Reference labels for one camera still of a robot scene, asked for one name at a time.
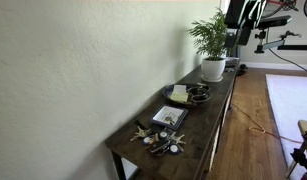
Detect silver keys with black strap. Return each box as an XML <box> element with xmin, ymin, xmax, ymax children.
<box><xmin>131</xmin><ymin>120</ymin><xmax>151</xmax><ymax>141</ymax></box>

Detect white plant pot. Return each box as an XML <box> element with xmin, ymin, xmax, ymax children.
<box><xmin>201</xmin><ymin>58</ymin><xmax>226</xmax><ymax>82</ymax></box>

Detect keys with black car fob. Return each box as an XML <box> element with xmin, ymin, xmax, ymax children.
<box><xmin>149</xmin><ymin>128</ymin><xmax>186</xmax><ymax>156</ymax></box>

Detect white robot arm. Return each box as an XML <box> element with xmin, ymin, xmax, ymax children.
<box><xmin>224</xmin><ymin>0</ymin><xmax>266</xmax><ymax>48</ymax></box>

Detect bicycle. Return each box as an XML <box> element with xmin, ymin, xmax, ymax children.
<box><xmin>262</xmin><ymin>0</ymin><xmax>307</xmax><ymax>18</ymax></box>

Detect yellow sticky notes pad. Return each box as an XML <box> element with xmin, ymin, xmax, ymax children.
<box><xmin>170</xmin><ymin>93</ymin><xmax>188</xmax><ymax>102</ymax></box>

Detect black camera on stand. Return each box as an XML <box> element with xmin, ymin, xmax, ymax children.
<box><xmin>258</xmin><ymin>15</ymin><xmax>292</xmax><ymax>29</ymax></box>

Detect white rug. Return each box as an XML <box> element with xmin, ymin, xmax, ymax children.
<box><xmin>266</xmin><ymin>74</ymin><xmax>307</xmax><ymax>165</ymax></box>

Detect black sunglasses in bowl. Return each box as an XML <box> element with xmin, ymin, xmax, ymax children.
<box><xmin>188</xmin><ymin>87</ymin><xmax>211</xmax><ymax>103</ymax></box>

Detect keys with blue tag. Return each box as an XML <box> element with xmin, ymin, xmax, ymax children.
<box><xmin>142</xmin><ymin>134</ymin><xmax>159</xmax><ymax>145</ymax></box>

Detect green potted plant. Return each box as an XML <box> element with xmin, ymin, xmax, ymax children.
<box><xmin>187</xmin><ymin>8</ymin><xmax>227</xmax><ymax>61</ymax></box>

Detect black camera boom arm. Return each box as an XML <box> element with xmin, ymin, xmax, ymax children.
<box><xmin>255</xmin><ymin>30</ymin><xmax>307</xmax><ymax>54</ymax></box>

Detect keys inside tray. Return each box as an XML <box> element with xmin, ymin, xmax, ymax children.
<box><xmin>163</xmin><ymin>115</ymin><xmax>178</xmax><ymax>125</ymax></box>

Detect orange cable on floor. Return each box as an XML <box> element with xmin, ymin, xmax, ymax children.
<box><xmin>231</xmin><ymin>102</ymin><xmax>304</xmax><ymax>145</ymax></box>

